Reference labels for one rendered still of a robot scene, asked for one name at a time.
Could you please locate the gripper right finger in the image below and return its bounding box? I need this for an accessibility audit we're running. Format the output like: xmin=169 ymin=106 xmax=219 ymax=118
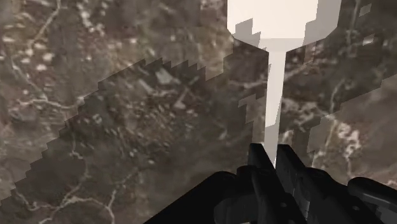
xmin=275 ymin=144 xmax=397 ymax=224

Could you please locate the white spatula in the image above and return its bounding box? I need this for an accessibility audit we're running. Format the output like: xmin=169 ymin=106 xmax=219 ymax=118
xmin=226 ymin=0 xmax=342 ymax=168

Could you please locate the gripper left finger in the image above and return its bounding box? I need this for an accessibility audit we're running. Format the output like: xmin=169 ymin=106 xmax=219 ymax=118
xmin=144 ymin=143 xmax=307 ymax=224

